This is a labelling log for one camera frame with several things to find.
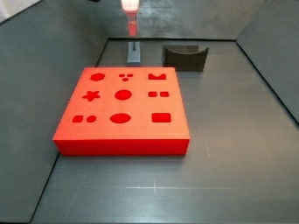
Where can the red shape-sorting board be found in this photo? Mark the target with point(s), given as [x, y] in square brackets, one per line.
[125, 112]

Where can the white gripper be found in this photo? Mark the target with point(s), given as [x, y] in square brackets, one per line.
[131, 7]

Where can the dark curved holder stand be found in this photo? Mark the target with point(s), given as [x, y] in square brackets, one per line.
[184, 57]

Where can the blue double-square peg object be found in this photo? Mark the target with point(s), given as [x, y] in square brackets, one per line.
[133, 54]

